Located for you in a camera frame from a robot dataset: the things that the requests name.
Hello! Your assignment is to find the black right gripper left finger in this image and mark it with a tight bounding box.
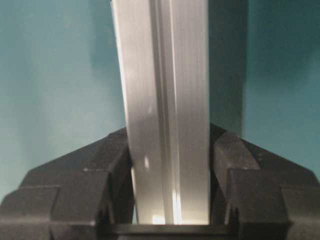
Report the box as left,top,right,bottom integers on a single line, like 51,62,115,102
0,128,134,240

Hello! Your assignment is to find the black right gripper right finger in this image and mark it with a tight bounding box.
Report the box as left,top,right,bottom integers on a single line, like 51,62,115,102
210,124,320,240

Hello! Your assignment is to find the silver aluminium extrusion rail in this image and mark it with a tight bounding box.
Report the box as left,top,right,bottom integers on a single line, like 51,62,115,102
111,0,210,225

